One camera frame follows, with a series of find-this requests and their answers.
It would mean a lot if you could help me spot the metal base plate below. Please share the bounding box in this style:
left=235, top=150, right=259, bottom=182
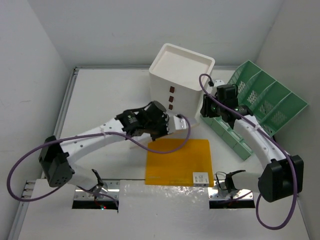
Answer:
left=207, top=186, right=254, bottom=201
left=73, top=179, right=120, bottom=201

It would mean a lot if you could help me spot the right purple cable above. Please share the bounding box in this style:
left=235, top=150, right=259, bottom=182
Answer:
left=198, top=73, right=299, bottom=230

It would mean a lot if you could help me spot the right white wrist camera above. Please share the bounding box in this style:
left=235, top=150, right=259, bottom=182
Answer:
left=208, top=79, right=226, bottom=96

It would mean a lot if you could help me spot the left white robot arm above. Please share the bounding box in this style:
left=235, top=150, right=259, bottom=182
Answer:
left=39, top=101, right=180, bottom=193

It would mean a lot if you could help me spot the white three-drawer organizer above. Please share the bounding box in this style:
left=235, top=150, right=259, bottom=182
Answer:
left=149, top=43, right=216, bottom=118

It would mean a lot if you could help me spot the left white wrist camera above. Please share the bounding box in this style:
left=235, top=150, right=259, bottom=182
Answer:
left=168, top=115, right=189, bottom=133

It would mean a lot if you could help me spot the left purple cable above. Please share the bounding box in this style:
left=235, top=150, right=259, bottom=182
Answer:
left=6, top=113, right=192, bottom=208

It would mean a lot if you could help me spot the small white box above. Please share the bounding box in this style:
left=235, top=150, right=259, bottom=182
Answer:
left=192, top=172, right=210, bottom=187

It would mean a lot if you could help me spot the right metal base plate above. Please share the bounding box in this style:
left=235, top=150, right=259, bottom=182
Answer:
left=207, top=186, right=254, bottom=201

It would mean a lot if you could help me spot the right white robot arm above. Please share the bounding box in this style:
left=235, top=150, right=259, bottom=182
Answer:
left=200, top=84, right=304, bottom=203

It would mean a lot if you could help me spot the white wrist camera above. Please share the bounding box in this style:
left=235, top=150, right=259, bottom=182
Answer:
left=168, top=115, right=189, bottom=133
left=208, top=79, right=226, bottom=96

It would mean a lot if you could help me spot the yellow folder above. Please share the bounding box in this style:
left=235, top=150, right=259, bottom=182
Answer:
left=145, top=139, right=214, bottom=187

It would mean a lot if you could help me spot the purple cable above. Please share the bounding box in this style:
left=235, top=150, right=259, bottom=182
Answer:
left=198, top=73, right=299, bottom=230
left=6, top=113, right=192, bottom=208

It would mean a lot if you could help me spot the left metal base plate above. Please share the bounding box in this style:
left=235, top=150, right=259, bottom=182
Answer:
left=73, top=179, right=120, bottom=201

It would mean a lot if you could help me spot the clear sleeve with papers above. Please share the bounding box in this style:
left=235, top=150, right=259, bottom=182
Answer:
left=129, top=114, right=199, bottom=153

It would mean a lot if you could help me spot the green plastic file tray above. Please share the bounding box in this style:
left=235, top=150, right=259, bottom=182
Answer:
left=200, top=60, right=308, bottom=161

